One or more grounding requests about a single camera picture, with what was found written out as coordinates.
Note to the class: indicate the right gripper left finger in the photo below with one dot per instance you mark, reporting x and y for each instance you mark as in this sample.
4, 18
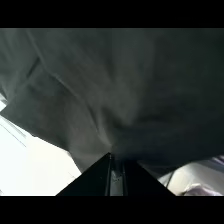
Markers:
91, 181

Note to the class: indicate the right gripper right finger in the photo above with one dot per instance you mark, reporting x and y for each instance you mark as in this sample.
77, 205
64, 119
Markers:
143, 183

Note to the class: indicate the black printed garment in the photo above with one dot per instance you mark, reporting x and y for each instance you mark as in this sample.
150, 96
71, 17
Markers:
126, 86

